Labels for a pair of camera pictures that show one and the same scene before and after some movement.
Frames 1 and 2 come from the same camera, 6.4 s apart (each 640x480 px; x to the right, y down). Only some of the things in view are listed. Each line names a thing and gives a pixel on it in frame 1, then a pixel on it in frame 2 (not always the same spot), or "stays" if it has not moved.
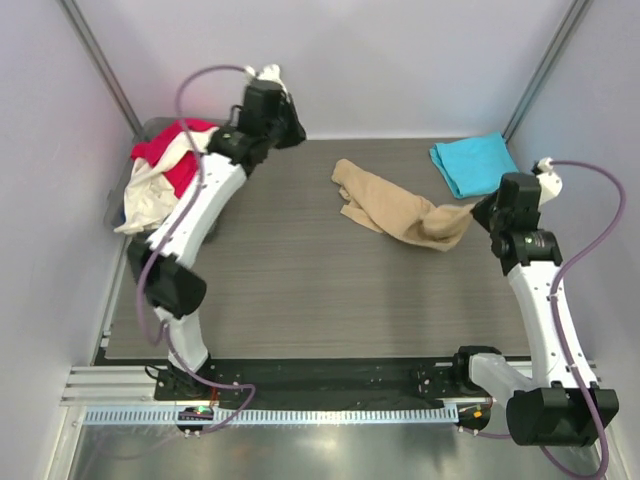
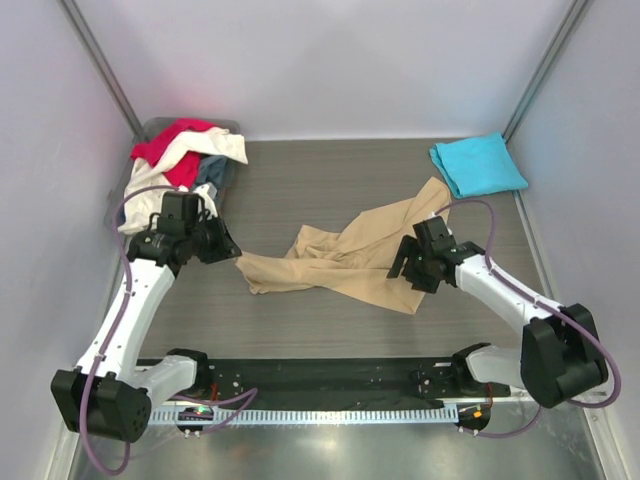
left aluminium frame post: x=100 y=64 stays
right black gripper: x=480 y=211 to x=409 y=248
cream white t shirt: x=151 y=198 stays
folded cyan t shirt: x=474 y=166 stays
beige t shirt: x=396 y=211 to x=360 y=257
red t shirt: x=182 y=172 stays
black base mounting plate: x=423 y=378 stays
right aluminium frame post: x=568 y=26 stays
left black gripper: x=299 y=134 to x=226 y=247
